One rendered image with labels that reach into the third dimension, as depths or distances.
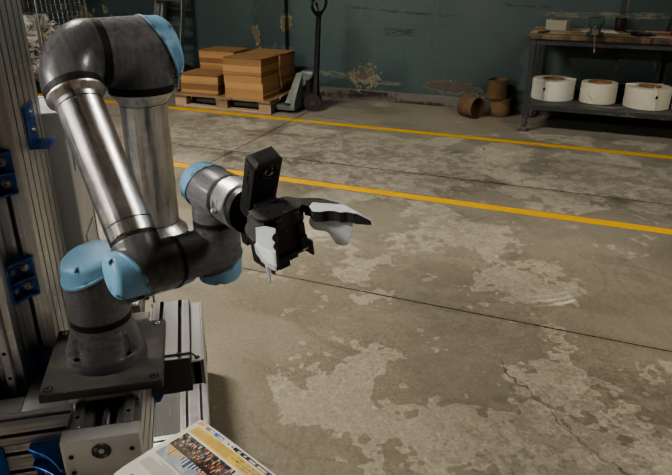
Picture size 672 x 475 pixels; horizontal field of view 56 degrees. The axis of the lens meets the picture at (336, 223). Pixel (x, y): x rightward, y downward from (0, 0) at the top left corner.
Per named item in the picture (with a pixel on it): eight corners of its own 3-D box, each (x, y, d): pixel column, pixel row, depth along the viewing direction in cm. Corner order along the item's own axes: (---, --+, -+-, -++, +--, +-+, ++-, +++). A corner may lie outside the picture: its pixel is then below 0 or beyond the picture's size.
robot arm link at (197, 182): (220, 201, 108) (217, 153, 105) (254, 220, 100) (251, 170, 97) (178, 212, 103) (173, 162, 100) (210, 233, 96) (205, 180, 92)
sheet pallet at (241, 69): (303, 99, 733) (302, 49, 710) (270, 115, 662) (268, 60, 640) (214, 92, 774) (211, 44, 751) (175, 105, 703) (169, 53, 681)
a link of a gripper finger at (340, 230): (378, 242, 86) (314, 239, 89) (375, 203, 84) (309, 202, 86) (373, 253, 84) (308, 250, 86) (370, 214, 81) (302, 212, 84)
